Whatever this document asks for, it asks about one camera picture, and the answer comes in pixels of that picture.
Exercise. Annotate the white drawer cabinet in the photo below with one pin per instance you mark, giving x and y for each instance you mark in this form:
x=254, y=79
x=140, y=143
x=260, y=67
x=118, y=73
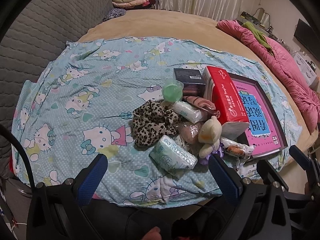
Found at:
x=309, y=69

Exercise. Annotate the cluttered dresser with mirror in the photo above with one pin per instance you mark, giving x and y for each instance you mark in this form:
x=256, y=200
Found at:
x=260, y=19

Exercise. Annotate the pink book box tray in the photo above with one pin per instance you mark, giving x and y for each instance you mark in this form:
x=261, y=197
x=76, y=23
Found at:
x=265, y=132

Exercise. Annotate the dark floral cloth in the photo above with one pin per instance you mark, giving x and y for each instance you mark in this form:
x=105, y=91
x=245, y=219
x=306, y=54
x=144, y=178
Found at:
x=114, y=13

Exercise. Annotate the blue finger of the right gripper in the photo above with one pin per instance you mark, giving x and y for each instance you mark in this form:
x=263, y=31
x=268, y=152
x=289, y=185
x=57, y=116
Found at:
x=302, y=160

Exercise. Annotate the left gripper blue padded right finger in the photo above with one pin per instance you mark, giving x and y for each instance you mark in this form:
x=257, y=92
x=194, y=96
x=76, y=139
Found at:
x=226, y=178

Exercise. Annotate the Hello Kitty blue cloth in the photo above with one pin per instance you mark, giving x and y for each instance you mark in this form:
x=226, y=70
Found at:
x=82, y=105

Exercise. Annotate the black wall television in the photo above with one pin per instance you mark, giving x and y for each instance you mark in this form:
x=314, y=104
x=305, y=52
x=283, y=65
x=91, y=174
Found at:
x=305, y=35

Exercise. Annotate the tan bed blanket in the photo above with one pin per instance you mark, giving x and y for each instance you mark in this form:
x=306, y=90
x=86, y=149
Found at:
x=203, y=31

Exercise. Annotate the red tissue box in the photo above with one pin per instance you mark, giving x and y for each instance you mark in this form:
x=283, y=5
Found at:
x=230, y=110

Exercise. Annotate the grey quilted sofa cover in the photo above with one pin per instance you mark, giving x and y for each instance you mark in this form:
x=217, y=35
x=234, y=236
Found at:
x=38, y=36

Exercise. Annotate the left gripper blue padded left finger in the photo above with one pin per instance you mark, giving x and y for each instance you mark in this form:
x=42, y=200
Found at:
x=89, y=179

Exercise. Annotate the green garment on duvet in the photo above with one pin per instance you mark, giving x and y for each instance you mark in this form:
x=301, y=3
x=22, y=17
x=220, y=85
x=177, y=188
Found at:
x=258, y=35

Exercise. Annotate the dark blue small box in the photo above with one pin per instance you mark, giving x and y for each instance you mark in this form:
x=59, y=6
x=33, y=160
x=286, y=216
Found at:
x=193, y=82

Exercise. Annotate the leopard print scrunchie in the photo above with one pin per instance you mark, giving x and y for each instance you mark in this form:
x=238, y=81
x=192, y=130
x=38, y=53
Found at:
x=151, y=121

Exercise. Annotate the green tissue pack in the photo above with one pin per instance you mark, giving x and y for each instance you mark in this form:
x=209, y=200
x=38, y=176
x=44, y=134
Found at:
x=172, y=158

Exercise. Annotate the pink quilted duvet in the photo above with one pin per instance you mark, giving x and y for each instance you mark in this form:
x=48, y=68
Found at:
x=284, y=68

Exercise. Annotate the person's hand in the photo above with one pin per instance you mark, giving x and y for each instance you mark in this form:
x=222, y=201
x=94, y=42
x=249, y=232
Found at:
x=153, y=234

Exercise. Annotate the cream plush bear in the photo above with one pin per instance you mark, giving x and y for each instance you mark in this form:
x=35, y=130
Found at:
x=209, y=136

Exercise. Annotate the white tissue roll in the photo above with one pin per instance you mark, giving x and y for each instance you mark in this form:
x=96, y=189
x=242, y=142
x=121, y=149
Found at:
x=189, y=112

